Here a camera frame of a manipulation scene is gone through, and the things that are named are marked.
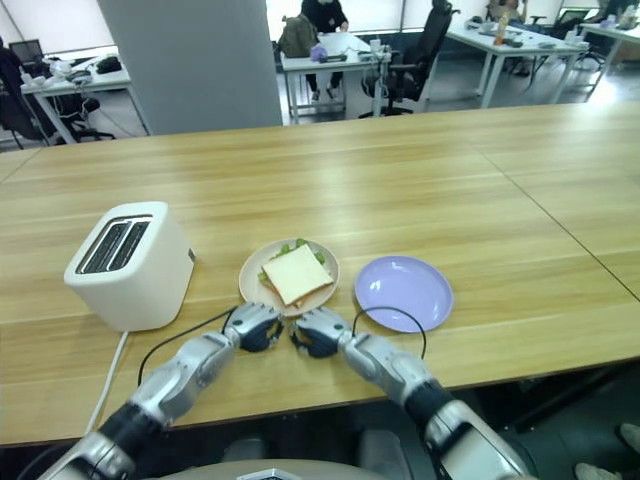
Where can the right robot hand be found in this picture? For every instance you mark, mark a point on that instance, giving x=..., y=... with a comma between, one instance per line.
x=322, y=325

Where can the cream toaster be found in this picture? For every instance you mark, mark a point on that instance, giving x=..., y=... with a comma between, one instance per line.
x=140, y=280

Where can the person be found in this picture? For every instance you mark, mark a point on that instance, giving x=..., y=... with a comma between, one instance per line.
x=507, y=6
x=325, y=12
x=631, y=436

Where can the olive green backpack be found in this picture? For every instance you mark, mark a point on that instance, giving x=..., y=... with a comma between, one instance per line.
x=297, y=37

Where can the black office chair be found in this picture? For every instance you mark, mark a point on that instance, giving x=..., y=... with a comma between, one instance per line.
x=432, y=35
x=15, y=100

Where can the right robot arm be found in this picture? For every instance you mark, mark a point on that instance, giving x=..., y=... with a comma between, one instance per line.
x=400, y=372

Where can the orange bottle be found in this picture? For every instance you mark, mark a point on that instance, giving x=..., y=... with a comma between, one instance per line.
x=502, y=30

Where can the beige plate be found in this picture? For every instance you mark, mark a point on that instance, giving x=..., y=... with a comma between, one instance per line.
x=252, y=287

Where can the robot body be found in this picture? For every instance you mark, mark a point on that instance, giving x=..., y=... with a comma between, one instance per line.
x=272, y=470

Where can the black laptop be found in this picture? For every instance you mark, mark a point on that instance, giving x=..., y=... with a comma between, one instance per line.
x=26, y=51

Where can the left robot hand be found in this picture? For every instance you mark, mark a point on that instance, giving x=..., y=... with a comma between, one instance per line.
x=252, y=317

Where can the bread slice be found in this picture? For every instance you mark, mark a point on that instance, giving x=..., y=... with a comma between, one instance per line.
x=297, y=272
x=302, y=303

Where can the purple plate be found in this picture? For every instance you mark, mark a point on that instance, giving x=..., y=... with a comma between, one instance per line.
x=405, y=292

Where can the green lettuce leaf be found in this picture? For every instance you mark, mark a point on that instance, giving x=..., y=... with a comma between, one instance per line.
x=286, y=247

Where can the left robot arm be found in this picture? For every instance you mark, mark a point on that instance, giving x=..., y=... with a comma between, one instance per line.
x=180, y=375

